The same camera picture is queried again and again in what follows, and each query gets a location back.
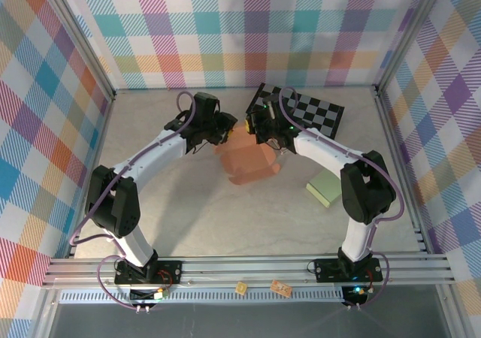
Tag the orange paper box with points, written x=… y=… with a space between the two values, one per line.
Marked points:
x=248 y=157

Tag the light green paper box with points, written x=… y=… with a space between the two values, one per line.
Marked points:
x=323 y=188

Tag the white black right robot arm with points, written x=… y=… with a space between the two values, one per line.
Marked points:
x=323 y=146

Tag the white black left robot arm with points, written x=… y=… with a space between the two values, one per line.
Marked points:
x=150 y=154

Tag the black grey chessboard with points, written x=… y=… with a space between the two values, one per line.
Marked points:
x=323 y=112

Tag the small orange printed card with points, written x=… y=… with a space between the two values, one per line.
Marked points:
x=281 y=288

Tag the small square wooden tile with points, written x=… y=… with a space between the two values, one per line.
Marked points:
x=241 y=288

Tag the black connector board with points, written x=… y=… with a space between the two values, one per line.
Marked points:
x=355 y=296
x=144 y=296

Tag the aluminium frame side rail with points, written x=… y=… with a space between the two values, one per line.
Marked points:
x=391 y=135
x=102 y=127

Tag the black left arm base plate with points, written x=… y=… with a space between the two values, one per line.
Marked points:
x=173 y=266

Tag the aluminium frame cross rail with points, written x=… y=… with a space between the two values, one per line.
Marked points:
x=244 y=268

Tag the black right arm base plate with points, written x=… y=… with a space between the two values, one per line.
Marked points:
x=327 y=270

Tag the aluminium frame corner post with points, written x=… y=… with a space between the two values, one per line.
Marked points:
x=79 y=37
x=409 y=34

